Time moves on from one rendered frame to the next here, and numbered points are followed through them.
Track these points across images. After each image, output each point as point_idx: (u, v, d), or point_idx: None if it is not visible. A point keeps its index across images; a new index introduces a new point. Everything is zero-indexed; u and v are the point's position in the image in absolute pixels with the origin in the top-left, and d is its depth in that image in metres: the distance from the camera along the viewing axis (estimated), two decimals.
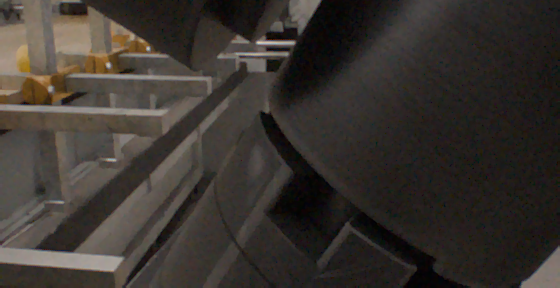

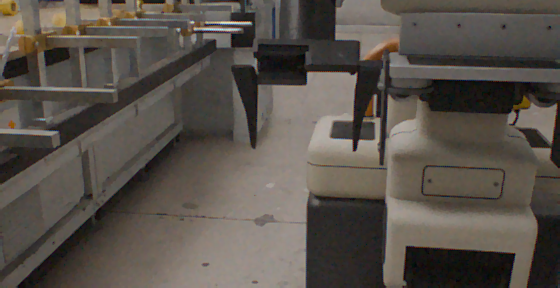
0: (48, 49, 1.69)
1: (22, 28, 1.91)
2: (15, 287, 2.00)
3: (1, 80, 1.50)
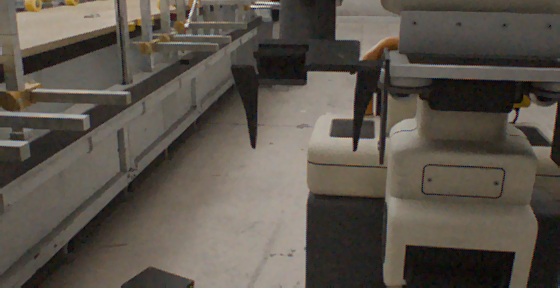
0: (200, 6, 3.21)
1: None
2: (167, 146, 3.52)
3: (186, 19, 3.02)
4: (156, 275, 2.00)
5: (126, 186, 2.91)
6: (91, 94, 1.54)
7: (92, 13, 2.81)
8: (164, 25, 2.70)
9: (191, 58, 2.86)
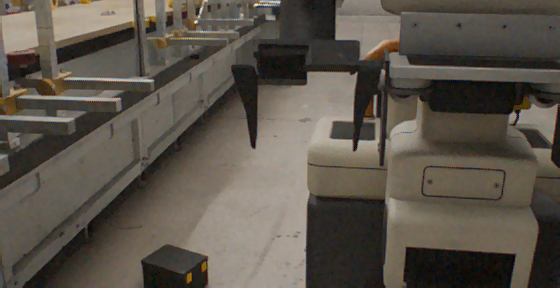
0: (209, 4, 3.38)
1: None
2: (176, 138, 3.69)
3: None
4: (173, 251, 2.16)
5: (139, 174, 3.08)
6: (118, 82, 1.71)
7: (108, 10, 2.98)
8: (176, 21, 2.87)
9: (201, 53, 3.03)
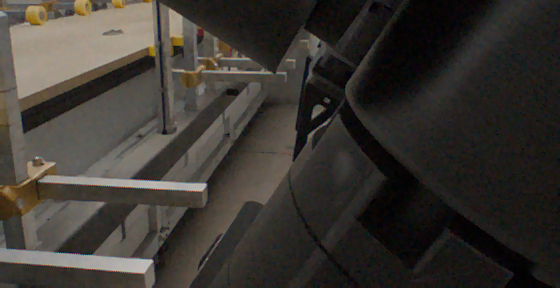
0: None
1: None
2: None
3: None
4: None
5: None
6: (141, 189, 0.91)
7: (113, 29, 2.18)
8: (209, 45, 2.07)
9: (240, 87, 2.23)
